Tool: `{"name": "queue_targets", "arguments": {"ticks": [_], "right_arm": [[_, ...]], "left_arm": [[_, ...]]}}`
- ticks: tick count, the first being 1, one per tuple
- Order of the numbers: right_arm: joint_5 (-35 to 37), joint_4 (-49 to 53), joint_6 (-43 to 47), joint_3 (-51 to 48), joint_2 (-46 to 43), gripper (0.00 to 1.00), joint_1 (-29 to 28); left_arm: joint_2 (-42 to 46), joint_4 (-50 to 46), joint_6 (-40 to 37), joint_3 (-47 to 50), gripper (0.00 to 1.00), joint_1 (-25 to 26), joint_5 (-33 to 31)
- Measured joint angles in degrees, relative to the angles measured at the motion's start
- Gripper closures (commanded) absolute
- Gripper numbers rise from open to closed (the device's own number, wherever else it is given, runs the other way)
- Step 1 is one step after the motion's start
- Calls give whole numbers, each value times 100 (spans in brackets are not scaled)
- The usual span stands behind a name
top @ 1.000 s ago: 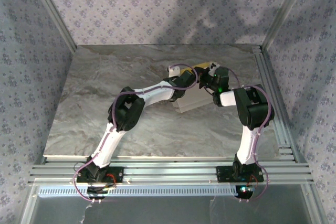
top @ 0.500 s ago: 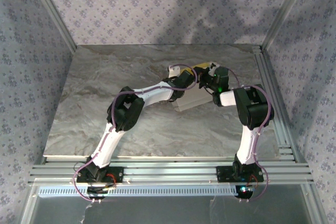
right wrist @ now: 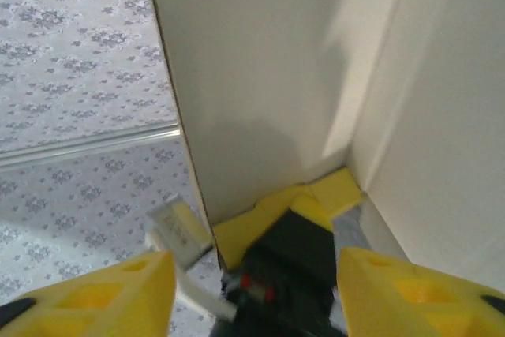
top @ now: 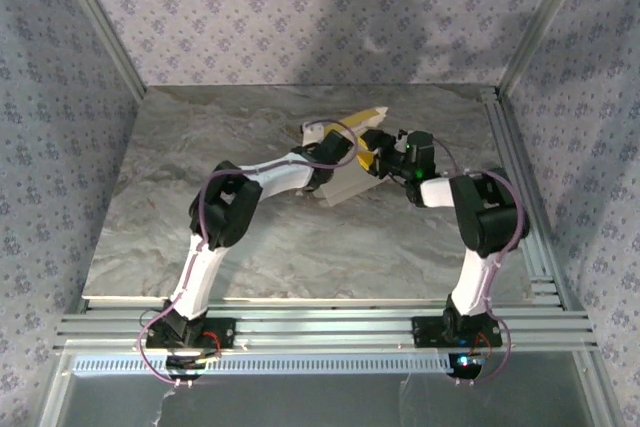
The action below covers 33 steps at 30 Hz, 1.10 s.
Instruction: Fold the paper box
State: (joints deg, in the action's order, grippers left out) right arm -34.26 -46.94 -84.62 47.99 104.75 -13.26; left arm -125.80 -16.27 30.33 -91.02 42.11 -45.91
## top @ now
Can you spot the yellow and white paper box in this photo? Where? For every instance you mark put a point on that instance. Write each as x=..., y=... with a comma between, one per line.
x=350, y=189

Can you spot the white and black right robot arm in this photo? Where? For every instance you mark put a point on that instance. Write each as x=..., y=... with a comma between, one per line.
x=475, y=277

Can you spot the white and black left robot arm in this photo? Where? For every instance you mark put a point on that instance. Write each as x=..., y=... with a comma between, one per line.
x=200, y=277

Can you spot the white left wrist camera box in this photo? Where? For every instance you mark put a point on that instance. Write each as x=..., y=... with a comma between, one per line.
x=312, y=133

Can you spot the aluminium side rail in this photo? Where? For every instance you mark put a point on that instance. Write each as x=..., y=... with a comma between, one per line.
x=505, y=127

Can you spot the aluminium mounting rail beam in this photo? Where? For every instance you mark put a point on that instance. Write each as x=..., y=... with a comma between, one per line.
x=325, y=329

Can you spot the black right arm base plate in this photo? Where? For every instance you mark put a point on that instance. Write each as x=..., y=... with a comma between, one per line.
x=427, y=332

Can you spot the aluminium frame post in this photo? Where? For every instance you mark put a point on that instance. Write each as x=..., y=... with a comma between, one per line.
x=540, y=22
x=104, y=22

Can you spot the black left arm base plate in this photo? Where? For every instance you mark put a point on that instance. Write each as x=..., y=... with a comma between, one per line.
x=222, y=334

